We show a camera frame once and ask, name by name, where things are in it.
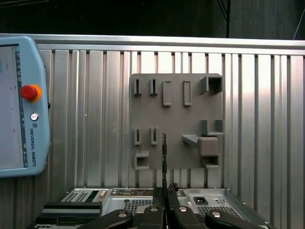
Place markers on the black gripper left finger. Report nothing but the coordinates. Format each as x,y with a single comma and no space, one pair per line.
152,217

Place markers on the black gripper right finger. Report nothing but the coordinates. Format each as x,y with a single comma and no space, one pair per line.
186,217

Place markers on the blue RAM stick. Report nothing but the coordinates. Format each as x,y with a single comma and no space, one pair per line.
164,155

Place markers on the grey power supply unit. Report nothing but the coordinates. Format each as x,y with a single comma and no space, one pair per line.
219,199

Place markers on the black open PC case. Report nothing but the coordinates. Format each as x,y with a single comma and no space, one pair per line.
71,214

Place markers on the grey parts rack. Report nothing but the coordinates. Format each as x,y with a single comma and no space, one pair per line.
174,112

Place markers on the red emergency stop button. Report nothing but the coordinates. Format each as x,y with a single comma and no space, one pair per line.
28,92

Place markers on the pale blue teach pendant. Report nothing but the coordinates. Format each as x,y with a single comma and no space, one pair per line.
35,59

